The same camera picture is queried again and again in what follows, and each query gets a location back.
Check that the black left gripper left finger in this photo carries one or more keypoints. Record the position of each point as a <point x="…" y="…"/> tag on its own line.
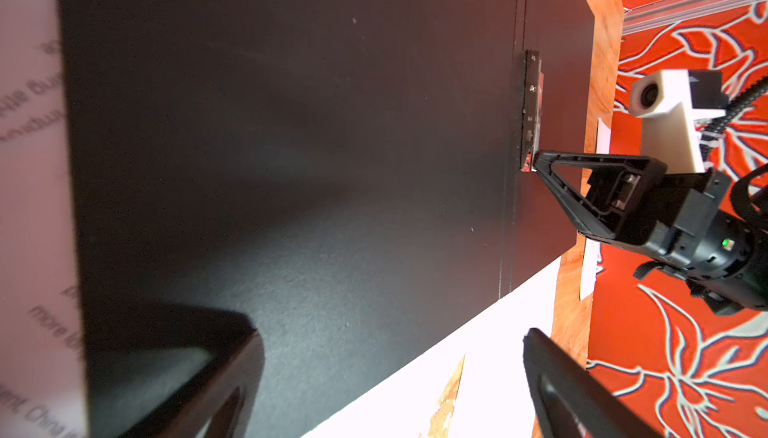
<point x="172" y="371"/>

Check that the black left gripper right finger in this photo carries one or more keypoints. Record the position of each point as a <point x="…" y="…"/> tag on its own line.
<point x="568" y="402"/>

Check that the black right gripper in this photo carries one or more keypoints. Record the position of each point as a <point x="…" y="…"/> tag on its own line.
<point x="702" y="228"/>

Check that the blue folder black inside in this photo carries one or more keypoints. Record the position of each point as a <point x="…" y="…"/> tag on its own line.
<point x="346" y="173"/>

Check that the metal folder clip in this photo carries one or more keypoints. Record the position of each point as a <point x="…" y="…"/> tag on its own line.
<point x="531" y="110"/>

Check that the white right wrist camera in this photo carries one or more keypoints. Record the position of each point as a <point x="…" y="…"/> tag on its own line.
<point x="669" y="103"/>

